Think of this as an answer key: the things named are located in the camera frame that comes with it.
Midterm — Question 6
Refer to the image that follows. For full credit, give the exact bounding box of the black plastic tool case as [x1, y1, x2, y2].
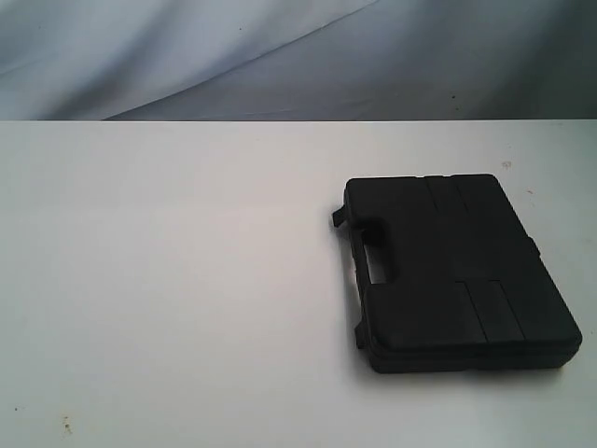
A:
[332, 174, 582, 373]

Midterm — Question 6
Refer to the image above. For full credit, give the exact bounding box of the grey backdrop cloth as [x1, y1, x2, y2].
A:
[1, 1, 596, 120]

